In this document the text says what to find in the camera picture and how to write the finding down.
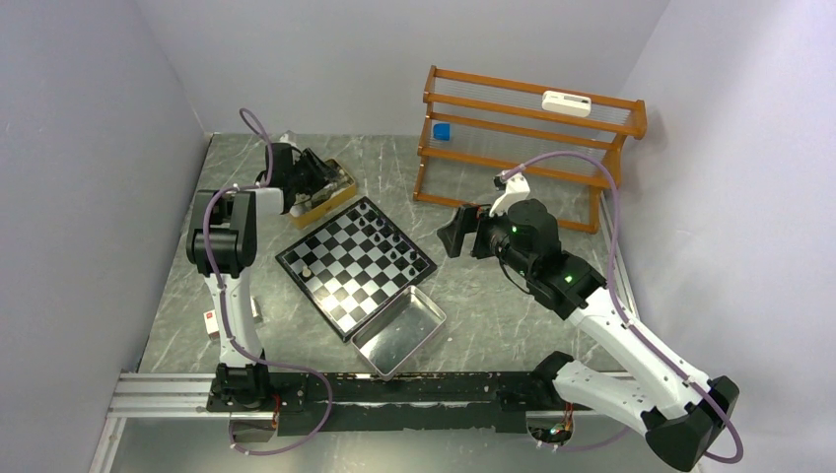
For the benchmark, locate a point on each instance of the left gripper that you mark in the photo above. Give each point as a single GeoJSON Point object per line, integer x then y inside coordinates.
{"type": "Point", "coordinates": [321, 172]}

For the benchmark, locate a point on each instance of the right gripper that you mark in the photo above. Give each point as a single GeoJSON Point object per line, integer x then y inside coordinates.
{"type": "Point", "coordinates": [468, 220]}

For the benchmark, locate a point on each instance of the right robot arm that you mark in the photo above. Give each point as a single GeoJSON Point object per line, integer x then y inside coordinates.
{"type": "Point", "coordinates": [678, 409]}

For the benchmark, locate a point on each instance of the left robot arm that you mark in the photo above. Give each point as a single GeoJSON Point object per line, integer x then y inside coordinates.
{"type": "Point", "coordinates": [222, 245]}

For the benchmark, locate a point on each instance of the gold tin of white pieces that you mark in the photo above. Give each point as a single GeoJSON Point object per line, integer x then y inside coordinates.
{"type": "Point", "coordinates": [338, 190]}

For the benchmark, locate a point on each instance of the blue cube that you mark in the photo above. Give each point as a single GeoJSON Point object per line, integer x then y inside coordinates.
{"type": "Point", "coordinates": [441, 131]}

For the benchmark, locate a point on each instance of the black white chessboard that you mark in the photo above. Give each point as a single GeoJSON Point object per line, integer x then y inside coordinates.
{"type": "Point", "coordinates": [360, 260]}

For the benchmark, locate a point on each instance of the orange wooden rack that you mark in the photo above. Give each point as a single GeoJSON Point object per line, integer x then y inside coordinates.
{"type": "Point", "coordinates": [499, 123]}

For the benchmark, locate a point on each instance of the silver metal tin lid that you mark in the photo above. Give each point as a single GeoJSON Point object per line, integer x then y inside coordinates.
{"type": "Point", "coordinates": [393, 336]}

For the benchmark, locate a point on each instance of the white rectangular device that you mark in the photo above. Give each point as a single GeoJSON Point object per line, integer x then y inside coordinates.
{"type": "Point", "coordinates": [567, 104]}

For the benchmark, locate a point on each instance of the small white card box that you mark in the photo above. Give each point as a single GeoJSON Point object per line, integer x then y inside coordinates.
{"type": "Point", "coordinates": [212, 325]}

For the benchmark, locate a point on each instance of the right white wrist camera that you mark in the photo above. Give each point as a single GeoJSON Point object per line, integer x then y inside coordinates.
{"type": "Point", "coordinates": [514, 188]}

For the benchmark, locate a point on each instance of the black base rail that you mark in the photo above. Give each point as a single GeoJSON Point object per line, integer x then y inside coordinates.
{"type": "Point", "coordinates": [363, 402]}

